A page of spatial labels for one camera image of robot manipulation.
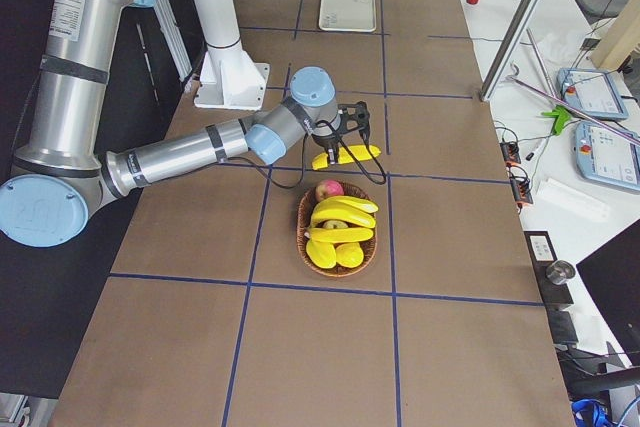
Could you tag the upper teach pendant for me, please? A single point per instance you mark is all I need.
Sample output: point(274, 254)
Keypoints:
point(592, 91)

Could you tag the pink red apple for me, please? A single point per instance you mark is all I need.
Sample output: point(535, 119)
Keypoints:
point(328, 188)

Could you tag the yellow-green banana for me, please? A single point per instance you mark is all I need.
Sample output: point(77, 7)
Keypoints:
point(362, 204)

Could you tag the pale yellow apple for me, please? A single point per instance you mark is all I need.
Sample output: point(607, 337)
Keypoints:
point(335, 224)

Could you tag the yellow banana with stem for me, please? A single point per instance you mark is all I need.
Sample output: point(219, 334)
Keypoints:
point(345, 235)

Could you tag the brown wicker basket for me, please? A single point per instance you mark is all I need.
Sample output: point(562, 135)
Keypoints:
point(305, 209)

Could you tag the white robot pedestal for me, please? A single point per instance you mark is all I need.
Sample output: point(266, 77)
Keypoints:
point(229, 78)

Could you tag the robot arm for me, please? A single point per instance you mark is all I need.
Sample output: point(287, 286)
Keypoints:
point(57, 182)

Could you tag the lower teach pendant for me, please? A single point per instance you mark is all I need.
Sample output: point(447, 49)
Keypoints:
point(604, 157)

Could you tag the aluminium frame post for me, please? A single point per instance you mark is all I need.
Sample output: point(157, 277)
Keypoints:
point(507, 47)

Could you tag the teach pendant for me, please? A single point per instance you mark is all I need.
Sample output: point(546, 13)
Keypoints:
point(604, 157)
point(592, 91)

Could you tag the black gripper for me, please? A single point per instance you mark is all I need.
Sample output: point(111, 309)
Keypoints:
point(327, 140)

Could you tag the white bear tray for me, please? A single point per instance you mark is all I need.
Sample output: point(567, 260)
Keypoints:
point(347, 16)

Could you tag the small metal cup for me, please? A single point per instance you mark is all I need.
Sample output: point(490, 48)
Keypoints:
point(560, 272)

